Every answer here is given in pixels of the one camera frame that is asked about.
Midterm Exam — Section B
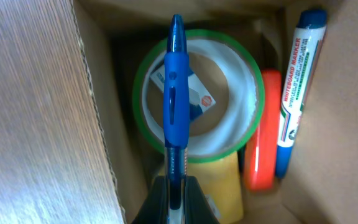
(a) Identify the blue ballpoint pen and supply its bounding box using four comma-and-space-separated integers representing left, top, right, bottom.
163, 14, 190, 223

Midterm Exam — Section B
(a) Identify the blue whiteboard marker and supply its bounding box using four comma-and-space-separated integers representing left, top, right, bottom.
275, 9, 327, 179

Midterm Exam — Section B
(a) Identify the brown cardboard box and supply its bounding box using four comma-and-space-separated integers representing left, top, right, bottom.
73, 0, 358, 223

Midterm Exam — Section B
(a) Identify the orange highlighter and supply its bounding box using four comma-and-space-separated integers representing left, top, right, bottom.
243, 69, 282, 191

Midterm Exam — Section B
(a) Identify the green tape roll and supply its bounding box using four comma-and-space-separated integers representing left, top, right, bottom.
132, 29, 265, 163

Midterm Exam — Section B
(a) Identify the yellow sticky note pad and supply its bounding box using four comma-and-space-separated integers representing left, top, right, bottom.
187, 152, 244, 224

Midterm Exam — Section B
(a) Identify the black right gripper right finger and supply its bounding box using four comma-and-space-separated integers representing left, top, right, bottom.
185, 176, 219, 224

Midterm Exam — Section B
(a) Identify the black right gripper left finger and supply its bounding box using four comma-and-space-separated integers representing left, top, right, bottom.
132, 176, 168, 224

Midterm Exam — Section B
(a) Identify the small blue white card box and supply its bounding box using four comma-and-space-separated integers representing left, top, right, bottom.
149, 64, 216, 121

